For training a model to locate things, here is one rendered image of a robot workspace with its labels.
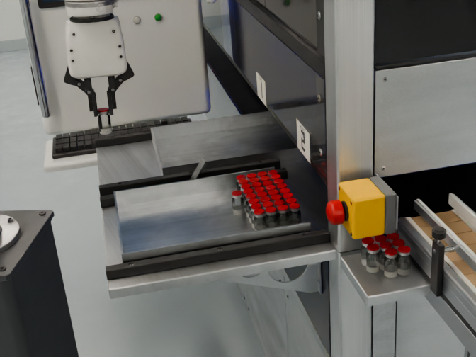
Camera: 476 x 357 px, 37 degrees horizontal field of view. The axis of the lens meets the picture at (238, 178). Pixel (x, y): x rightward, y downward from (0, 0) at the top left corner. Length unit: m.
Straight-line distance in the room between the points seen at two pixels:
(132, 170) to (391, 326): 0.68
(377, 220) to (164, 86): 1.13
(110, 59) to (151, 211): 0.34
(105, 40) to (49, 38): 0.83
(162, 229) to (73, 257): 1.78
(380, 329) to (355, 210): 0.34
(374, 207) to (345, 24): 0.28
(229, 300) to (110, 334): 0.45
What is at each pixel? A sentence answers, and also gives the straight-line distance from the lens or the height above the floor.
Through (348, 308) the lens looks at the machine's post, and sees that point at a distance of 1.34.
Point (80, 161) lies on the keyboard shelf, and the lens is 1.97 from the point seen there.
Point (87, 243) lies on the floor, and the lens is 3.23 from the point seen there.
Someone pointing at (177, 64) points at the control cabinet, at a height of 0.97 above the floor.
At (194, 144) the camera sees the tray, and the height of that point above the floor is 0.88.
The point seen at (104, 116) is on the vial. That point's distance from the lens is 1.32.
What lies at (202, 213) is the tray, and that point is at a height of 0.88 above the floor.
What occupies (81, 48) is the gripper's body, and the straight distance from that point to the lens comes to 1.28.
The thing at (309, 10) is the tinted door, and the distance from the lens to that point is 1.28.
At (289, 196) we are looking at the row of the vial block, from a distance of 1.37.
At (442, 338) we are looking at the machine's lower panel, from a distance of 1.48.
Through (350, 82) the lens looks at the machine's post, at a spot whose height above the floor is 1.19.
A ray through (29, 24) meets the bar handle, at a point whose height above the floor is 1.14.
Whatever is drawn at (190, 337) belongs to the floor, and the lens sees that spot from 2.56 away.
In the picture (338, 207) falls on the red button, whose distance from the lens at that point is 1.15.
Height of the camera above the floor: 1.54
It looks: 25 degrees down
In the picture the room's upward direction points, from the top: 5 degrees counter-clockwise
